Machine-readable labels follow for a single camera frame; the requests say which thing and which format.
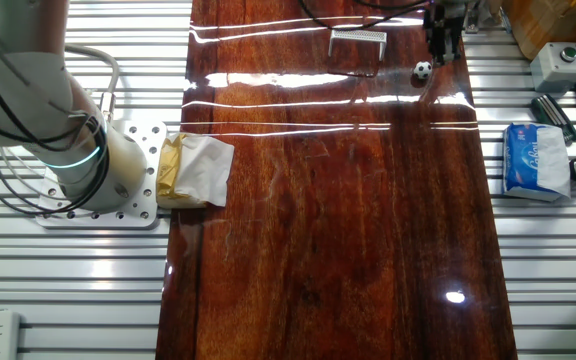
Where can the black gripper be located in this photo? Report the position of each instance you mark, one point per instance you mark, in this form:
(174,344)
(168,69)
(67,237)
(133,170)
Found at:
(443,19)

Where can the small black-white soccer ball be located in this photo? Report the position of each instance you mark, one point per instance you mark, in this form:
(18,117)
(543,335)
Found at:
(422,70)

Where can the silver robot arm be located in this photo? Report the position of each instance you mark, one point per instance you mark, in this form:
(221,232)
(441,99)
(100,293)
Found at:
(18,90)

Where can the grey box with green button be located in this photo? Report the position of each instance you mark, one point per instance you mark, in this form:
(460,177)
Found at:
(553,70)

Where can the brown cardboard box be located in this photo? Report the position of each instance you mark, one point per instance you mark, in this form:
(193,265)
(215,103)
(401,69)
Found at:
(568,25)

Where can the black and green hand tool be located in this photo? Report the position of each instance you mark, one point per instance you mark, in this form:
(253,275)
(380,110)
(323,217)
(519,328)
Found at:
(550,115)

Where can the blue and white tissue pack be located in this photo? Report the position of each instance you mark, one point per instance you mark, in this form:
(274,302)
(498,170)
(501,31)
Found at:
(520,160)

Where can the glossy brown wooden board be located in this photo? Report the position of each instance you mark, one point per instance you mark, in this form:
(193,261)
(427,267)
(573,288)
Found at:
(318,250)

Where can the gold and white tissue pack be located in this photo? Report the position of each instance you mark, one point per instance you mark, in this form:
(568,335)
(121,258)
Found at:
(198,170)

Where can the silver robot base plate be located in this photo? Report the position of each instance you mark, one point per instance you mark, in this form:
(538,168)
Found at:
(140,212)

